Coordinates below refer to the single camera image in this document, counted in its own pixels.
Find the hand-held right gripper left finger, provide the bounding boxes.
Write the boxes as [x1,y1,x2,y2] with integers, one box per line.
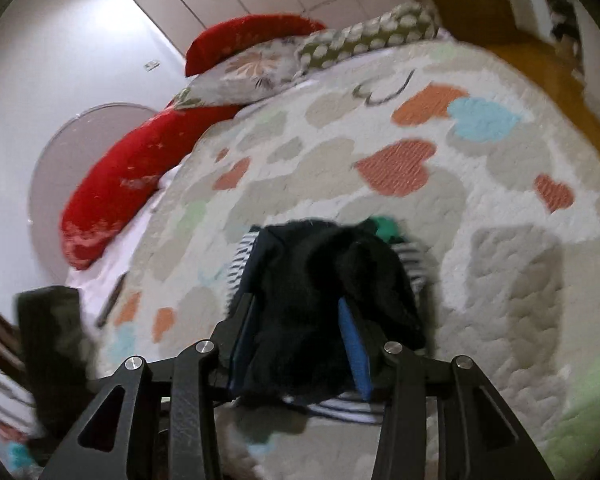
[40,292,257,480]

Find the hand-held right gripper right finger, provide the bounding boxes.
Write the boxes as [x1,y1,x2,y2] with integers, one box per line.
[337,298,556,480]

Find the navy striped pants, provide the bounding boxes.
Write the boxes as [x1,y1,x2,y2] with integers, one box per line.
[225,216,429,424]

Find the white bed sheet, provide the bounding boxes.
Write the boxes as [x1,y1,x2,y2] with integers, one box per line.
[67,165,181,331]

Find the white rounded headboard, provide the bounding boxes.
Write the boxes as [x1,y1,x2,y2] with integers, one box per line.
[27,102,156,286]

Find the long red pillow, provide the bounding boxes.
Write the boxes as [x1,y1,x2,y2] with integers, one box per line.
[60,102,244,271]

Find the heart pattern quilt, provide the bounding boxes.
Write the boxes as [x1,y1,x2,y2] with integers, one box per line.
[97,40,600,480]

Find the floral pillow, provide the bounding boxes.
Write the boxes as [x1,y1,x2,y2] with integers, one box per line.
[172,35,311,111]

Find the green patterned bolster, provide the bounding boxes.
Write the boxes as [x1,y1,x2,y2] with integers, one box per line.
[295,2,441,81]

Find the short red pillow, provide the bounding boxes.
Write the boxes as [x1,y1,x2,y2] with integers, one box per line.
[185,14,329,79]

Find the cluttered shelf unit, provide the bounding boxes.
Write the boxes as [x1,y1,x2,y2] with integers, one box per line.
[525,0,600,111]

